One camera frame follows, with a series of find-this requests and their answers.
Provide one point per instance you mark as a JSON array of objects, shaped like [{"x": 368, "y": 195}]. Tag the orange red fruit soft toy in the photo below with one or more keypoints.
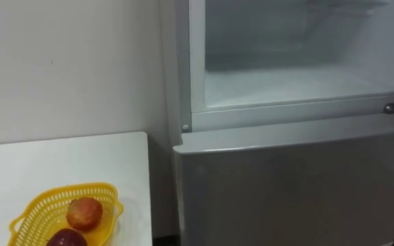
[{"x": 85, "y": 213}]

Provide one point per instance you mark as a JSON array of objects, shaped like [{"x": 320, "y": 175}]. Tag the dark red fruit soft toy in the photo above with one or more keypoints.
[{"x": 67, "y": 238}]

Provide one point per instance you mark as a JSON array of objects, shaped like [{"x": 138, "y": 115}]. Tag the grey fridge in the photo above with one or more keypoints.
[{"x": 286, "y": 191}]

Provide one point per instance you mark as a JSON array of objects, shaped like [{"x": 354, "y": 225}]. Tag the white table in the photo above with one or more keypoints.
[{"x": 46, "y": 164}]

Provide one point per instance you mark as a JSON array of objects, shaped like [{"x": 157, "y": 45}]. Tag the yellow plastic basket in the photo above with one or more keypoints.
[{"x": 39, "y": 208}]

